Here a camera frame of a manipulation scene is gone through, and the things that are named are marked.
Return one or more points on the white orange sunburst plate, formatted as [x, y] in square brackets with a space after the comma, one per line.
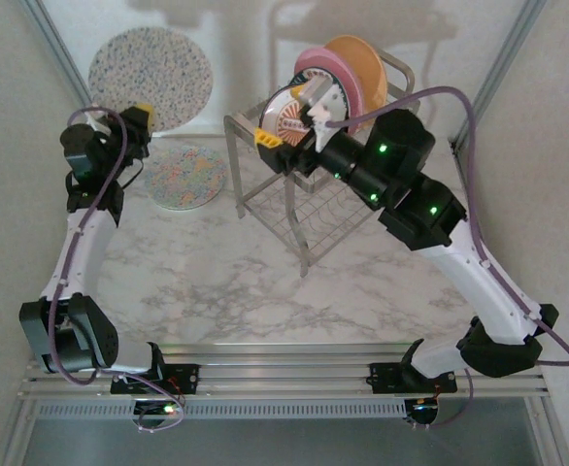
[279, 116]

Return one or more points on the teal rimmed patterned plate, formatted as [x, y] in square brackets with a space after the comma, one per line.
[313, 74]

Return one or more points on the blue speckled white plate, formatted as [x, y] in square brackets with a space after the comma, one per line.
[153, 68]

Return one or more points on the pink plate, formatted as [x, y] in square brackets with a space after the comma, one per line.
[350, 80]

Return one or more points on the multicolour speckled white plate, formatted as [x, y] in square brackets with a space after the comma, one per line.
[187, 177]

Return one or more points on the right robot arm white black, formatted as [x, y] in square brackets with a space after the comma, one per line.
[478, 291]

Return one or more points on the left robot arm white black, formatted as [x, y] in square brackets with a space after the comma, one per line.
[92, 252]

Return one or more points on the small circuit board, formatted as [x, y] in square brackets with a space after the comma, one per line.
[168, 410]
[423, 408]

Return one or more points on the aluminium frame post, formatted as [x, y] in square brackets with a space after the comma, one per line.
[50, 34]
[512, 48]

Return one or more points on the aluminium mounting rail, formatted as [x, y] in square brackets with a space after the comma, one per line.
[284, 369]

